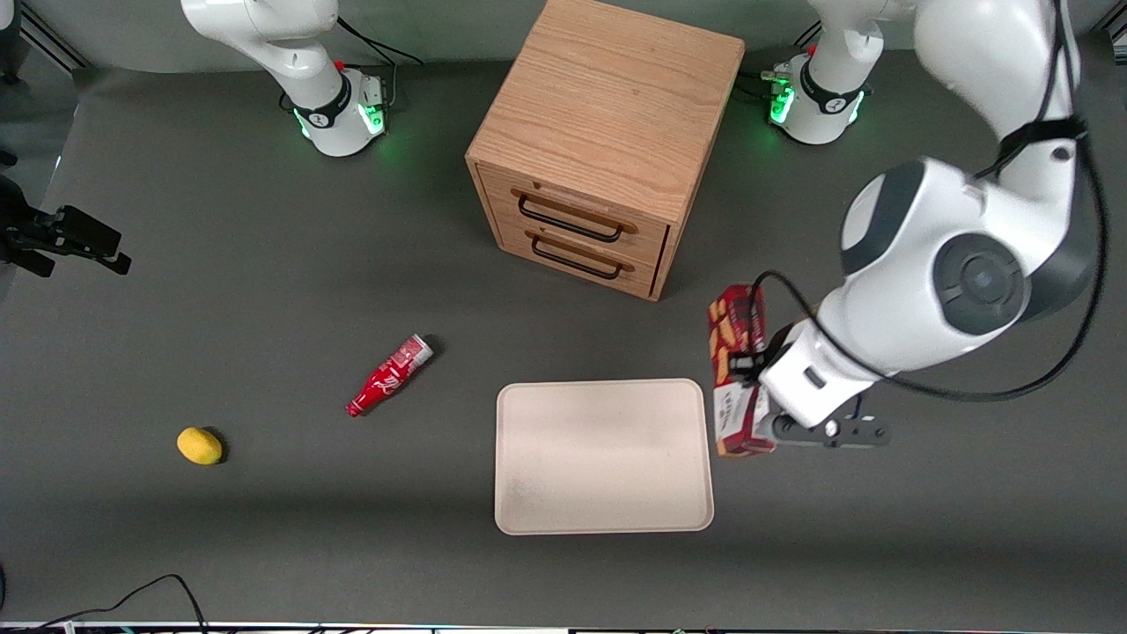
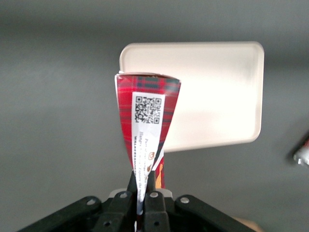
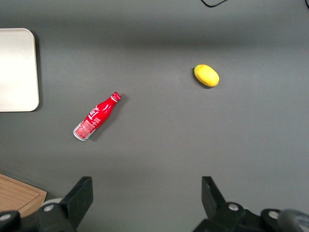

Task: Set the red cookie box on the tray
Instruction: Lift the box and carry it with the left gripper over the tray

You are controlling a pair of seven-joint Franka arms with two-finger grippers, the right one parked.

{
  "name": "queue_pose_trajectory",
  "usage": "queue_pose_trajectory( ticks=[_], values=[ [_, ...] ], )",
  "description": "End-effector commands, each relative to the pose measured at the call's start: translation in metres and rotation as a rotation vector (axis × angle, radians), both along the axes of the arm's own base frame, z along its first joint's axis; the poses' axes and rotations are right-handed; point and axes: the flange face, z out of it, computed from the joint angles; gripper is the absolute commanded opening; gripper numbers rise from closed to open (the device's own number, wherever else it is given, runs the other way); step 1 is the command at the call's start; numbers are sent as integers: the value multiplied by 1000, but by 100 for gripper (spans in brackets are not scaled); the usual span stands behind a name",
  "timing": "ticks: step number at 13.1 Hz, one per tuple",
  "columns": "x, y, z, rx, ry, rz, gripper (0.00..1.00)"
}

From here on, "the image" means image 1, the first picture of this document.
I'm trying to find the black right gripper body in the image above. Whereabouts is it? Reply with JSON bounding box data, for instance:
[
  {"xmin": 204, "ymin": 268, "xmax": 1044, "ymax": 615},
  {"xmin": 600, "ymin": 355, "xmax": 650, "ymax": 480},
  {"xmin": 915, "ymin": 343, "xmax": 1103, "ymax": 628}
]
[{"xmin": 0, "ymin": 174, "xmax": 41, "ymax": 265}]

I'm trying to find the wooden drawer cabinet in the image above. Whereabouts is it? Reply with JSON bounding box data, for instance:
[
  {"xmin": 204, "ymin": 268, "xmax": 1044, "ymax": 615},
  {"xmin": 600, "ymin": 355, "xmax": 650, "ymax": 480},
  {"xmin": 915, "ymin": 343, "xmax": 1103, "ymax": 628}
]
[{"xmin": 465, "ymin": 0, "xmax": 747, "ymax": 302}]

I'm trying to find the red cola bottle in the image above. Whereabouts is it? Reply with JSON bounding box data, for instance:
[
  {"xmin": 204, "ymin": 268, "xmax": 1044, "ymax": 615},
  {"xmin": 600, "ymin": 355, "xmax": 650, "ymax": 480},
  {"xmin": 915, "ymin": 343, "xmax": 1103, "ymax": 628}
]
[{"xmin": 344, "ymin": 333, "xmax": 436, "ymax": 418}]

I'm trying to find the black arm base cable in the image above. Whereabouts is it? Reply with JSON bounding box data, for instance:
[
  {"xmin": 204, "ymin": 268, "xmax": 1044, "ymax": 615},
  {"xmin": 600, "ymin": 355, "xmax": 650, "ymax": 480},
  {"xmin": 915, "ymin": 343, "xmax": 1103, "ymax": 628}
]
[
  {"xmin": 738, "ymin": 24, "xmax": 826, "ymax": 98},
  {"xmin": 336, "ymin": 15, "xmax": 425, "ymax": 68}
]

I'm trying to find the red cookie box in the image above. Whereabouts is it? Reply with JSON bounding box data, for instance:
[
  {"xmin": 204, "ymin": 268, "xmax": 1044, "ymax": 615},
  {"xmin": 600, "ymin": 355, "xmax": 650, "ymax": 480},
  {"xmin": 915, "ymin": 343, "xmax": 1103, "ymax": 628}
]
[{"xmin": 708, "ymin": 283, "xmax": 778, "ymax": 460}]

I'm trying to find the black left arm base cable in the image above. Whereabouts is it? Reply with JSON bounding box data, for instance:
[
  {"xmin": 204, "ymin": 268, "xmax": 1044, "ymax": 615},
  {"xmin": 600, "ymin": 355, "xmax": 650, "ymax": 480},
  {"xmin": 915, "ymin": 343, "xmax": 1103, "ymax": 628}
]
[{"xmin": 738, "ymin": 24, "xmax": 826, "ymax": 98}]

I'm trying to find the beige plastic tray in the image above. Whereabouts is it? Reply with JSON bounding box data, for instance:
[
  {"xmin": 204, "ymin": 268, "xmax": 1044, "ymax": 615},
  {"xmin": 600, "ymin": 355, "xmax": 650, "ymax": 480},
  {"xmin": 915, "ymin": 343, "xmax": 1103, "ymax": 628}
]
[{"xmin": 494, "ymin": 378, "xmax": 715, "ymax": 536}]

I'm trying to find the wooden drawer front, narrow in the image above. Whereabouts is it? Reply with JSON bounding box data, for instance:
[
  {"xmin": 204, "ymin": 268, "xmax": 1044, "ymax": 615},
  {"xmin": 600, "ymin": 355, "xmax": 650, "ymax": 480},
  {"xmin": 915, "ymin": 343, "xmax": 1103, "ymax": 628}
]
[{"xmin": 495, "ymin": 217, "xmax": 663, "ymax": 297}]

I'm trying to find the black cable at table edge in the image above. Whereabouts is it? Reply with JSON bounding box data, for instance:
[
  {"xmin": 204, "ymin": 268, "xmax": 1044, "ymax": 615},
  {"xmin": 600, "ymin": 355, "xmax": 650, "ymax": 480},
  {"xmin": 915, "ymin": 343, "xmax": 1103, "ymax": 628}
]
[{"xmin": 0, "ymin": 573, "xmax": 210, "ymax": 634}]

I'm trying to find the yellow lemon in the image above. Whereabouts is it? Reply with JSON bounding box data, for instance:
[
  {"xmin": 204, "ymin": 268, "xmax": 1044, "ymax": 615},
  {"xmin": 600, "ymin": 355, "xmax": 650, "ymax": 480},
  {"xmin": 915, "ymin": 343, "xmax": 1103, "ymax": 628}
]
[{"xmin": 176, "ymin": 426, "xmax": 224, "ymax": 466}]

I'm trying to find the aluminium frame rail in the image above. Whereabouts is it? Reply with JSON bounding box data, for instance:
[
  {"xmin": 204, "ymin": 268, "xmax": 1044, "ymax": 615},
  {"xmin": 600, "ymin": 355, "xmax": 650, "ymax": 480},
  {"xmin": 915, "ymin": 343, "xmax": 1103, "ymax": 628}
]
[{"xmin": 18, "ymin": 0, "xmax": 91, "ymax": 73}]

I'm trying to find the black drawer handle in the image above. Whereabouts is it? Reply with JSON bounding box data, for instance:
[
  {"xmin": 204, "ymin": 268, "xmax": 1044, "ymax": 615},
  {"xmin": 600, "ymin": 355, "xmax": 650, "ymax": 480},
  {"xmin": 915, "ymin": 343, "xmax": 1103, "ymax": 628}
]
[
  {"xmin": 517, "ymin": 195, "xmax": 623, "ymax": 244},
  {"xmin": 530, "ymin": 235, "xmax": 623, "ymax": 282}
]

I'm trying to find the black right arm base cable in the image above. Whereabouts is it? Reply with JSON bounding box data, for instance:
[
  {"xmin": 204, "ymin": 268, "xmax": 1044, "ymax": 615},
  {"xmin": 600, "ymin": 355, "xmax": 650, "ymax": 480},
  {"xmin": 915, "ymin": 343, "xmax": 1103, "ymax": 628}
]
[{"xmin": 336, "ymin": 15, "xmax": 425, "ymax": 68}]

